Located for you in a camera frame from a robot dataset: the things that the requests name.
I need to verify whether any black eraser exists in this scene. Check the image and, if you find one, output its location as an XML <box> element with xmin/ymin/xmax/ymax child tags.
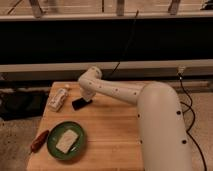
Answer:
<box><xmin>72</xmin><ymin>98</ymin><xmax>92</xmax><ymax>110</ymax></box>

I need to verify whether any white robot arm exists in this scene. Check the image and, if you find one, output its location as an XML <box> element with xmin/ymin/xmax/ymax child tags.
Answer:
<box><xmin>78</xmin><ymin>67</ymin><xmax>193</xmax><ymax>171</ymax></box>

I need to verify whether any white sponge block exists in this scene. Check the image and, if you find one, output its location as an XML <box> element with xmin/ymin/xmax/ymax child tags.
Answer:
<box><xmin>56</xmin><ymin>130</ymin><xmax>78</xmax><ymax>153</ymax></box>

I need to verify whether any green plate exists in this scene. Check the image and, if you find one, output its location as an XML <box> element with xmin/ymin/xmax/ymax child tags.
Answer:
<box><xmin>47</xmin><ymin>121</ymin><xmax>86</xmax><ymax>161</ymax></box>

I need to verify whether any black hanging cable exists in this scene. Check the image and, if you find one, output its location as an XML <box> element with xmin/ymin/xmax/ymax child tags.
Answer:
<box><xmin>108</xmin><ymin>9</ymin><xmax>140</xmax><ymax>78</ymax></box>

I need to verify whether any black cable on floor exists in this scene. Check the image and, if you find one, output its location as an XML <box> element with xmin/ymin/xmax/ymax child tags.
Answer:
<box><xmin>178</xmin><ymin>73</ymin><xmax>208</xmax><ymax>171</ymax></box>

